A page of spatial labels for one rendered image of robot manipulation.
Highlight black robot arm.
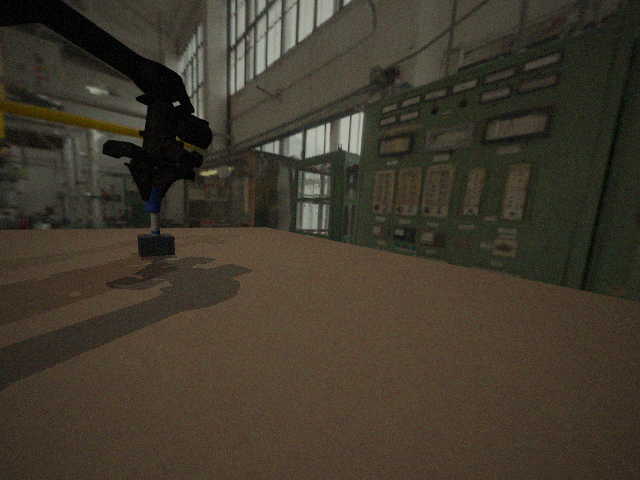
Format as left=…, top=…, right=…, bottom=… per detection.
left=0, top=0, right=213, bottom=171

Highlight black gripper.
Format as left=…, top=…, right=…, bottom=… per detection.
left=102, top=126, right=196, bottom=201

